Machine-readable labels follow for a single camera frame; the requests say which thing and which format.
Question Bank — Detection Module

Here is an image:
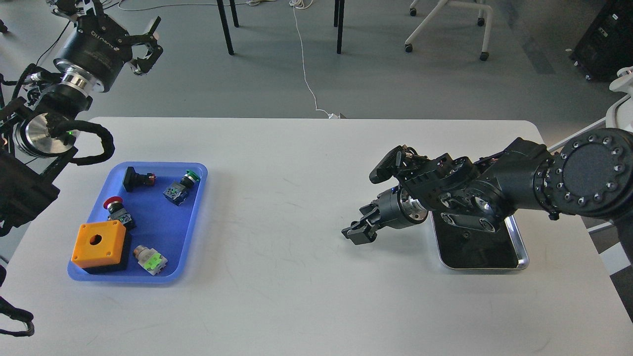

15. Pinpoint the green push button switch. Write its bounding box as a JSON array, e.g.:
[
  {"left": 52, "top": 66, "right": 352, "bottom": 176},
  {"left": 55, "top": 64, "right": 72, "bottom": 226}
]
[{"left": 163, "top": 170, "right": 201, "bottom": 206}]

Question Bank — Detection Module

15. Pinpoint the orange button enclosure box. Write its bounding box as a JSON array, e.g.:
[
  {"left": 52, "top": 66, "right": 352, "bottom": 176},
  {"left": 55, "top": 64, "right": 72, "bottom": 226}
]
[{"left": 70, "top": 220, "right": 131, "bottom": 274}]

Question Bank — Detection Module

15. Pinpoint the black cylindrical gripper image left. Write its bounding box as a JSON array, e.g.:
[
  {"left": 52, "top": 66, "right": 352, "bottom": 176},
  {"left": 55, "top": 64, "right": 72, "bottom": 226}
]
[{"left": 47, "top": 0, "right": 163, "bottom": 92}]

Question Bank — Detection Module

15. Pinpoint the blue plastic tray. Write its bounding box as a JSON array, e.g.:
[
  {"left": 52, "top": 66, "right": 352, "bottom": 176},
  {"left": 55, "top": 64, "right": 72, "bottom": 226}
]
[{"left": 66, "top": 162, "right": 208, "bottom": 284}]

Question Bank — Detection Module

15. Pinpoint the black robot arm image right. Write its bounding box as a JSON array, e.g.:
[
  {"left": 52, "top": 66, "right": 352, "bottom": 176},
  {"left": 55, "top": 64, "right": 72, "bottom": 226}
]
[{"left": 341, "top": 128, "right": 633, "bottom": 260}]

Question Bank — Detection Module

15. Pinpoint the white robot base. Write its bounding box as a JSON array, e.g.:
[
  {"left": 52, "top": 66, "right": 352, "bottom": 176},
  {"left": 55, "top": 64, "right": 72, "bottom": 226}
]
[{"left": 549, "top": 67, "right": 633, "bottom": 151}]

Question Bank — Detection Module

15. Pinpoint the clear green switch module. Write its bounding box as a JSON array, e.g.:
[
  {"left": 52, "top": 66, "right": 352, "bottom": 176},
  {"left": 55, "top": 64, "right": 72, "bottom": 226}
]
[{"left": 133, "top": 245, "right": 168, "bottom": 276}]

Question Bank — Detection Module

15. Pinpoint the red mushroom emergency button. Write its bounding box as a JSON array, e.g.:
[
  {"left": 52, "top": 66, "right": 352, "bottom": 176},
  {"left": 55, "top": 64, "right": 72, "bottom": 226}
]
[{"left": 102, "top": 196, "right": 136, "bottom": 230}]

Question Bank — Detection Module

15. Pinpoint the black table leg left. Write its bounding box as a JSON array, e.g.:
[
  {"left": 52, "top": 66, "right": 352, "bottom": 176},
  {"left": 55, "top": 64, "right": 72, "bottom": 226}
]
[{"left": 216, "top": 0, "right": 239, "bottom": 56}]

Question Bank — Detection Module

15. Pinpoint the black floor cable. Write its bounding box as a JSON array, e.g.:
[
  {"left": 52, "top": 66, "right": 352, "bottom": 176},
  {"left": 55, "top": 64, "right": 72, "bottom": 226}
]
[{"left": 35, "top": 0, "right": 124, "bottom": 67}]

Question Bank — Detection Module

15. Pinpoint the black equipment case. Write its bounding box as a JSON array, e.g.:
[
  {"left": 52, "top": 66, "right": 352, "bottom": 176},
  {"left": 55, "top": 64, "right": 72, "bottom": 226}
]
[{"left": 570, "top": 0, "right": 633, "bottom": 82}]

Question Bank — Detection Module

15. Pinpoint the white floor cable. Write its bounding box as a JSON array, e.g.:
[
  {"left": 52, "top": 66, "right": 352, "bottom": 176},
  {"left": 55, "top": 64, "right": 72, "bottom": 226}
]
[{"left": 118, "top": 0, "right": 342, "bottom": 120}]

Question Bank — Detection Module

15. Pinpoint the black table leg right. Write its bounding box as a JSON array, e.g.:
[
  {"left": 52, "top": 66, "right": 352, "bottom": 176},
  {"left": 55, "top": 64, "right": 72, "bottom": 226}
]
[{"left": 333, "top": 0, "right": 346, "bottom": 54}]

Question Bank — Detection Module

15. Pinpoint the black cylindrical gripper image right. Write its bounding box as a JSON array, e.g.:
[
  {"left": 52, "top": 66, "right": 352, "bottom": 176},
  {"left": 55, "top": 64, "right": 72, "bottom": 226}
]
[{"left": 341, "top": 188, "right": 429, "bottom": 245}]

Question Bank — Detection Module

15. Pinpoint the silver metal tray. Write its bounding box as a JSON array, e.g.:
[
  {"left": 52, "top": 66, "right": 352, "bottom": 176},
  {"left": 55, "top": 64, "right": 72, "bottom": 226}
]
[{"left": 430, "top": 212, "right": 530, "bottom": 272}]

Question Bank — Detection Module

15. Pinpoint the white rolling chair base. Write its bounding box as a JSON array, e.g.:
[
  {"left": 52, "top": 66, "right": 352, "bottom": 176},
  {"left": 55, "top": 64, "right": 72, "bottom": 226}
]
[{"left": 403, "top": 0, "right": 495, "bottom": 63}]

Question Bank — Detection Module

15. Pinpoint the black table leg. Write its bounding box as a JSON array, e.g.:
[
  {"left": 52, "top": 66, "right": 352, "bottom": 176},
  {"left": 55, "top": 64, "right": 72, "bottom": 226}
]
[
  {"left": 333, "top": 0, "right": 346, "bottom": 54},
  {"left": 216, "top": 0, "right": 239, "bottom": 56}
]

